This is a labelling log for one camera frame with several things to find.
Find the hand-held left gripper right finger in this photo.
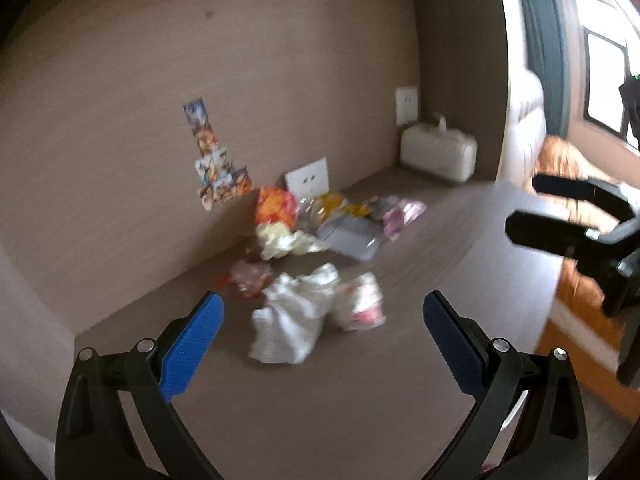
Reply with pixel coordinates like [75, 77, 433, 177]
[422, 290, 590, 480]

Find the white tissue box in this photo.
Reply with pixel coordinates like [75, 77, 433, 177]
[400, 112, 478, 182]

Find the orange blanket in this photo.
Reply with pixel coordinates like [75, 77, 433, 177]
[532, 135, 640, 418]

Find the red clear wrapper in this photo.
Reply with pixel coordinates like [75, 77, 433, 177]
[227, 260, 275, 301]

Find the white wall socket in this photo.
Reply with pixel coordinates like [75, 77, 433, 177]
[395, 86, 420, 126]
[285, 156, 332, 198]

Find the dark green curtain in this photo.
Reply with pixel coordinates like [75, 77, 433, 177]
[515, 0, 571, 137]

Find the grey plastic tray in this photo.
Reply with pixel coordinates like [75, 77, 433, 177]
[316, 215, 383, 261]

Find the white and red wrapper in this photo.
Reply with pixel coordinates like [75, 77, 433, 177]
[331, 272, 388, 332]

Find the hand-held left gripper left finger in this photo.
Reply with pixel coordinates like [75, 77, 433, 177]
[55, 291, 226, 480]

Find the cream padded headboard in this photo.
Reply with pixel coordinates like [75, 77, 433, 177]
[500, 67, 548, 191]

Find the brown desk shelf unit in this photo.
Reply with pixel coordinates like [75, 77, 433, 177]
[0, 0, 518, 480]

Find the window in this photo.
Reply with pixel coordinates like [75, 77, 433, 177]
[575, 0, 640, 147]

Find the cream paper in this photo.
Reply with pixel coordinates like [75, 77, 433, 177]
[256, 222, 328, 261]

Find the white plastic bag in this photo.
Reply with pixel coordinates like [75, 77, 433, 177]
[248, 262, 341, 365]

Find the yellow wrapper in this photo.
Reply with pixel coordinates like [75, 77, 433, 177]
[312, 191, 371, 221]

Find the black device with green light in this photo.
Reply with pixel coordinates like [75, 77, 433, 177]
[619, 71, 640, 147]

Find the pink wrapper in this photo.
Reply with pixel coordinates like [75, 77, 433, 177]
[382, 197, 427, 241]

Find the orange snack packet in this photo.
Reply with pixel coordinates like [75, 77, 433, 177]
[255, 186, 299, 226]

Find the colourful sticker strip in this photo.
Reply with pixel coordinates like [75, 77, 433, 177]
[182, 94, 253, 211]

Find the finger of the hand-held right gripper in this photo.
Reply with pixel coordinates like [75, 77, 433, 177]
[505, 210, 615, 262]
[532, 174, 637, 222]

